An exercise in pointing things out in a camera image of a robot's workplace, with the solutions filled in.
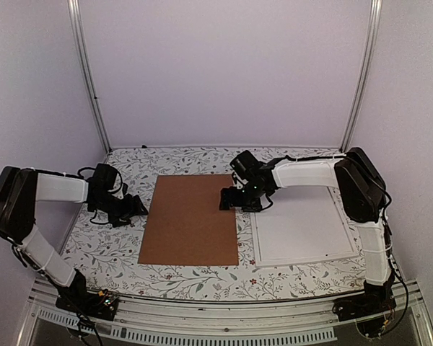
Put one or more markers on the aluminium corner post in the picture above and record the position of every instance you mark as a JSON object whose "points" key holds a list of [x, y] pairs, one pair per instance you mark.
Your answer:
{"points": [[81, 48], [369, 49]]}

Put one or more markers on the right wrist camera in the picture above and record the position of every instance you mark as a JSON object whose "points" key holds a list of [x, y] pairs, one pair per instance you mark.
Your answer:
{"points": [[245, 165]]}

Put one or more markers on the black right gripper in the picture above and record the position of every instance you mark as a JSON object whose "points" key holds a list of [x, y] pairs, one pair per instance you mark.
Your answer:
{"points": [[233, 201]]}

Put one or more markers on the right aluminium corner post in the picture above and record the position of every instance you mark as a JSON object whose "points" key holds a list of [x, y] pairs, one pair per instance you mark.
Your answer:
{"points": [[369, 49]]}

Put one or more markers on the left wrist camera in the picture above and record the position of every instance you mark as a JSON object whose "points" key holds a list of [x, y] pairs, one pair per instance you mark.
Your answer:
{"points": [[105, 176]]}

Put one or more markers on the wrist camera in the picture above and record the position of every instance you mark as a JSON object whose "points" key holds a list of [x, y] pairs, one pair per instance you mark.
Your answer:
{"points": [[105, 176], [245, 165]]}

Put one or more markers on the left aluminium corner post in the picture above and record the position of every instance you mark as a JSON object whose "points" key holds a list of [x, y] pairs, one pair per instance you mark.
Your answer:
{"points": [[81, 48]]}

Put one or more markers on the brown cardboard backing board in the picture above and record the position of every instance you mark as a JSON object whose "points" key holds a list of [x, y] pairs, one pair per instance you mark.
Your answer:
{"points": [[185, 226]]}

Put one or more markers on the white picture frame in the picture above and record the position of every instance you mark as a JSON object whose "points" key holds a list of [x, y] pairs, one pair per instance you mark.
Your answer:
{"points": [[306, 261]]}

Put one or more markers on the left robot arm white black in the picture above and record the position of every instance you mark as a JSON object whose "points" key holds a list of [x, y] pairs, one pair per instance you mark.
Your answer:
{"points": [[23, 190]]}

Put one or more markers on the dark red blue photo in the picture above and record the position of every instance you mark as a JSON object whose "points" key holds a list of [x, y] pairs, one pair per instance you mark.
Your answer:
{"points": [[303, 234]]}

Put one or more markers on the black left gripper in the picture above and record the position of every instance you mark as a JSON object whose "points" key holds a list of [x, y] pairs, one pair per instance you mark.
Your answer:
{"points": [[130, 211]]}

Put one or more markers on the aluminium front rail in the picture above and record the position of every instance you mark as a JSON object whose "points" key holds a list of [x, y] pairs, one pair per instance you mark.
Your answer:
{"points": [[153, 321]]}

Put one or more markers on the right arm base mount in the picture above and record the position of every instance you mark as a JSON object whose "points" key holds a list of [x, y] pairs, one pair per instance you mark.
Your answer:
{"points": [[376, 305]]}

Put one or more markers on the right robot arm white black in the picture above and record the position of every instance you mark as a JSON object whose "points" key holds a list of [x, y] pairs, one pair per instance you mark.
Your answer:
{"points": [[364, 199]]}

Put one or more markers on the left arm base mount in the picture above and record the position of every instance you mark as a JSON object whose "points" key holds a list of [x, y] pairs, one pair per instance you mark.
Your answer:
{"points": [[94, 301]]}

